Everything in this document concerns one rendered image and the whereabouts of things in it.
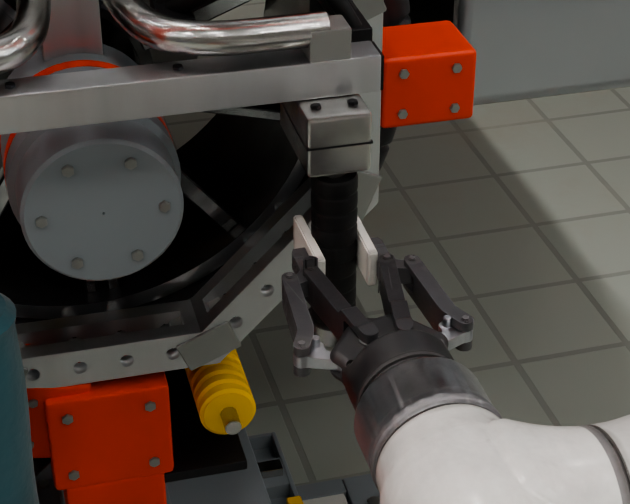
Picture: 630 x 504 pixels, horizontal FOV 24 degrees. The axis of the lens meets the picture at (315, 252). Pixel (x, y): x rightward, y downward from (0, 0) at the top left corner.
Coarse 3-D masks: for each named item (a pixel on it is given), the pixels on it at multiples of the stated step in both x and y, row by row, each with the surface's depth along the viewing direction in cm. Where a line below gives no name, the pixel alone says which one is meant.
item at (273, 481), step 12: (252, 444) 198; (264, 444) 198; (276, 444) 196; (264, 456) 197; (276, 456) 196; (264, 468) 190; (276, 468) 190; (288, 468) 192; (264, 480) 190; (276, 480) 190; (288, 480) 190; (276, 492) 189; (288, 492) 190
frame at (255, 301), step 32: (352, 0) 125; (288, 224) 141; (256, 256) 142; (288, 256) 138; (224, 288) 143; (256, 288) 139; (64, 320) 141; (96, 320) 141; (128, 320) 142; (160, 320) 143; (192, 320) 141; (224, 320) 140; (256, 320) 141; (32, 352) 137; (64, 352) 137; (96, 352) 138; (128, 352) 139; (160, 352) 140; (192, 352) 140; (224, 352) 141; (32, 384) 138; (64, 384) 139
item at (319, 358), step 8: (312, 344) 101; (320, 344) 102; (312, 352) 101; (320, 352) 101; (328, 352) 101; (296, 360) 101; (304, 360) 100; (312, 360) 100; (320, 360) 100; (328, 360) 100; (320, 368) 101; (328, 368) 101; (336, 368) 100
